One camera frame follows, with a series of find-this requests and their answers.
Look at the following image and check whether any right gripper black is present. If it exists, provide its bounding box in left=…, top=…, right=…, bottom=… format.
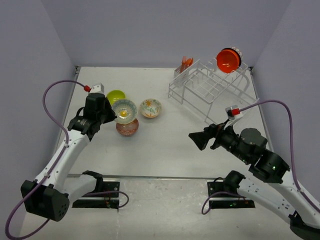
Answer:
left=188, top=118, right=250, bottom=163

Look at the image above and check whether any lime green bowl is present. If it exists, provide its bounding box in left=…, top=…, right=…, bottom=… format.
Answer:
left=106, top=89, right=126, bottom=105

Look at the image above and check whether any blue yellow sun bowl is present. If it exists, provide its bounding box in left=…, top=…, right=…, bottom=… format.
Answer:
left=112, top=99, right=138, bottom=125

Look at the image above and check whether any red patterned glass bowl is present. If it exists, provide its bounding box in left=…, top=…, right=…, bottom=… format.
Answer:
left=116, top=118, right=139, bottom=137

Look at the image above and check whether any orange bowl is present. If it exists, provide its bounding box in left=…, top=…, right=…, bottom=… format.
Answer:
left=216, top=48, right=240, bottom=74

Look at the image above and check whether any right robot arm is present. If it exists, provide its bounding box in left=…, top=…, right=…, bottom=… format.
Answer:
left=188, top=123, right=320, bottom=240

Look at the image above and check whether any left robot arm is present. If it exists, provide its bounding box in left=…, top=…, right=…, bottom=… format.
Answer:
left=20, top=93, right=116, bottom=222

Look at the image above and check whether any white cutlery holder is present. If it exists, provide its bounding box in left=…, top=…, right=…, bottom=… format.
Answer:
left=173, top=65, right=190, bottom=84

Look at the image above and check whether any orange plastic fork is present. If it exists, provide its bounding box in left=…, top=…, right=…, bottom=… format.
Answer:
left=180, top=56, right=187, bottom=73

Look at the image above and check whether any orange plastic spoon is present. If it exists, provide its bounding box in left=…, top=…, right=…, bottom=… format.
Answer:
left=184, top=58, right=194, bottom=70

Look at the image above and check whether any black bowl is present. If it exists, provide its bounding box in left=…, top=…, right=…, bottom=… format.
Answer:
left=223, top=47, right=242, bottom=67

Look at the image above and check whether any white red lattice bowl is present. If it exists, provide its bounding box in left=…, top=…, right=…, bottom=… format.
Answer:
left=231, top=46, right=243, bottom=61

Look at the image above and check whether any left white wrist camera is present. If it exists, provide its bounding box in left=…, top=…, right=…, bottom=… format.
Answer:
left=89, top=83, right=105, bottom=95

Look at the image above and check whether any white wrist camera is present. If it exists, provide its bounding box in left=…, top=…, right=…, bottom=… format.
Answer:
left=224, top=105, right=243, bottom=129
left=89, top=83, right=105, bottom=95

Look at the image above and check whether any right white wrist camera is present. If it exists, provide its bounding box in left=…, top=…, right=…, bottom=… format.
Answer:
left=224, top=105, right=243, bottom=129

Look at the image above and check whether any white wire dish rack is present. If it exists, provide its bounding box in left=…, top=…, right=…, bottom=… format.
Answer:
left=168, top=58, right=259, bottom=125

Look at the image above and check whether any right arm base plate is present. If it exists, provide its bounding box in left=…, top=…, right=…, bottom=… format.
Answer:
left=207, top=179, right=256, bottom=209

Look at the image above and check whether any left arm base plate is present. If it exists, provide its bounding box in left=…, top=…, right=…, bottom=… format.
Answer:
left=72, top=181, right=120, bottom=209

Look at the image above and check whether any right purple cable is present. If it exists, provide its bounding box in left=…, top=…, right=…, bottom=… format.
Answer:
left=201, top=99, right=320, bottom=215

